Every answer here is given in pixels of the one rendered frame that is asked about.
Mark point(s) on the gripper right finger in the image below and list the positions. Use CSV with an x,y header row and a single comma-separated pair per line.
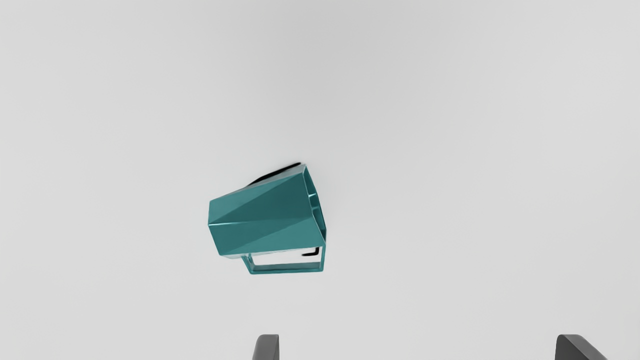
x,y
576,350

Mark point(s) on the teal faceted mug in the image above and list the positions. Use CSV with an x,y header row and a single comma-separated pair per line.
x,y
265,220

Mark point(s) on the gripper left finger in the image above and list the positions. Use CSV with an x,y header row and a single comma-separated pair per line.
x,y
266,348

